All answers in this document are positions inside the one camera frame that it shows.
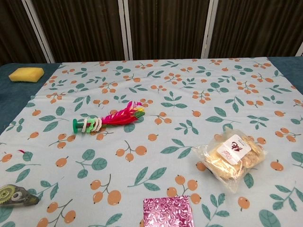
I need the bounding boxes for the floral orange berry tablecloth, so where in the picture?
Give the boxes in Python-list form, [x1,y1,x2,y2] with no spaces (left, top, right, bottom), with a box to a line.
[0,58,303,227]

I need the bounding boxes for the clear bag of crackers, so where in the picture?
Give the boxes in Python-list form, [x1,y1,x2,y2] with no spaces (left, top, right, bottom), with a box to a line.
[192,126,268,195]

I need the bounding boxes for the yellow sponge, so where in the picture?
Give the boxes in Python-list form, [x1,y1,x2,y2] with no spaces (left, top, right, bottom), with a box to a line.
[9,67,45,84]

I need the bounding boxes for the white screen frame post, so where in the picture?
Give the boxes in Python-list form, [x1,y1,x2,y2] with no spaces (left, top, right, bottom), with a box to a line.
[292,42,303,58]
[22,0,59,64]
[118,0,134,61]
[200,0,220,59]

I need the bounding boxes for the shiny pink patterned card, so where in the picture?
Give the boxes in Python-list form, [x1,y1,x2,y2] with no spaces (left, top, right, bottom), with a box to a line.
[143,195,195,227]

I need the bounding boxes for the grey correction tape dispenser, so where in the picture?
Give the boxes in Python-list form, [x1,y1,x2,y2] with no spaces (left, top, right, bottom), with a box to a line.
[0,184,40,208]

